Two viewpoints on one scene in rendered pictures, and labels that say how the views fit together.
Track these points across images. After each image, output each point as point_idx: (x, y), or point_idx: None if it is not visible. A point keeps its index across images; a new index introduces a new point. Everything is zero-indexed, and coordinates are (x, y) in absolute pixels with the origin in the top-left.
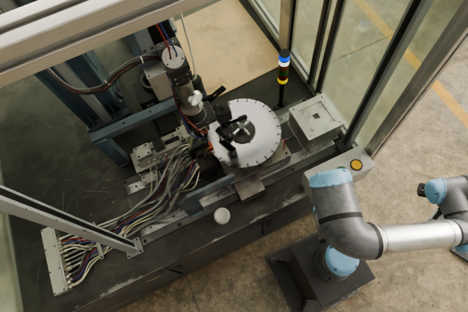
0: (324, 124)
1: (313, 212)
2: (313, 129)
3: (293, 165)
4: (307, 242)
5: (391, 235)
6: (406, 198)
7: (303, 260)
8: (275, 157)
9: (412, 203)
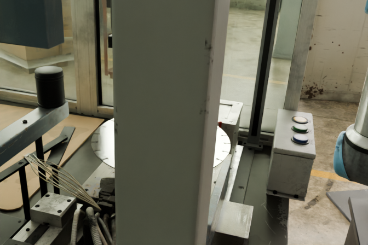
0: (228, 110)
1: (343, 162)
2: (224, 117)
3: (235, 183)
4: (361, 237)
5: None
6: (299, 241)
7: None
8: (220, 165)
9: (308, 240)
